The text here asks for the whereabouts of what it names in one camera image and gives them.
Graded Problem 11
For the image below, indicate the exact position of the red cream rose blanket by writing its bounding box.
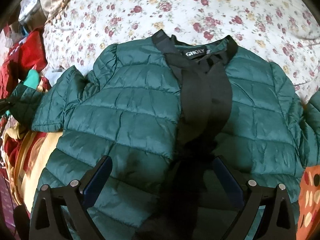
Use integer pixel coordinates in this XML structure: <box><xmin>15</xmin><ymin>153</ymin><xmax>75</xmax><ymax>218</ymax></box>
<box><xmin>2</xmin><ymin>123</ymin><xmax>62</xmax><ymax>212</ymax></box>

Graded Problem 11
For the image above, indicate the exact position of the teal green garment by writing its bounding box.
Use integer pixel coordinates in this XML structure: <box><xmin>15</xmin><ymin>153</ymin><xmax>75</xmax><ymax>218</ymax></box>
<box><xmin>23</xmin><ymin>69</ymin><xmax>40</xmax><ymax>90</ymax></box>

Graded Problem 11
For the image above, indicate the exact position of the white floral bed sheet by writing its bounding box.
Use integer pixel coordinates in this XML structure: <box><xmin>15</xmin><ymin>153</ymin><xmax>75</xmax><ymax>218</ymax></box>
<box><xmin>43</xmin><ymin>0</ymin><xmax>319</xmax><ymax>102</ymax></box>

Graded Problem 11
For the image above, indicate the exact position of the red garment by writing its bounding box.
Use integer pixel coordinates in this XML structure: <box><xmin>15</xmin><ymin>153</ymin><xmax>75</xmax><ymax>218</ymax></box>
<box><xmin>1</xmin><ymin>27</ymin><xmax>47</xmax><ymax>99</ymax></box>

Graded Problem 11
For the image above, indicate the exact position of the dark green puffer jacket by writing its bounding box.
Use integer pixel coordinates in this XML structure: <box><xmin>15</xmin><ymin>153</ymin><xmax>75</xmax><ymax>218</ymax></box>
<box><xmin>8</xmin><ymin>30</ymin><xmax>319</xmax><ymax>239</ymax></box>

